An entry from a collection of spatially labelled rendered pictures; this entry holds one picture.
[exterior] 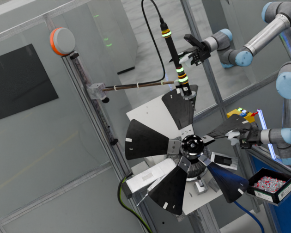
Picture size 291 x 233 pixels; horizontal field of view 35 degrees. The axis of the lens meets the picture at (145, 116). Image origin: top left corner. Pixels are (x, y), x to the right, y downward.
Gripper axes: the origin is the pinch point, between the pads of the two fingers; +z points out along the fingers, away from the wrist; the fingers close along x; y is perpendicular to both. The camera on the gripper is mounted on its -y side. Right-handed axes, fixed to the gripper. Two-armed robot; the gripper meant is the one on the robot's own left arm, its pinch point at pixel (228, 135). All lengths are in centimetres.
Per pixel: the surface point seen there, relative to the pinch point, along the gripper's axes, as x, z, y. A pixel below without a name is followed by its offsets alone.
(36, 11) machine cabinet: -69, 193, -96
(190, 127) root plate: -9.8, 17.8, 4.0
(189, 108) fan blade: -17.2, 18.5, -3.3
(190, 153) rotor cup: -3.9, 13.4, 18.5
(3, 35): -87, 109, 8
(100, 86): -39, 69, -2
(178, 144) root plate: -7.0, 22.0, 14.0
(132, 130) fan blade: -23, 40, 21
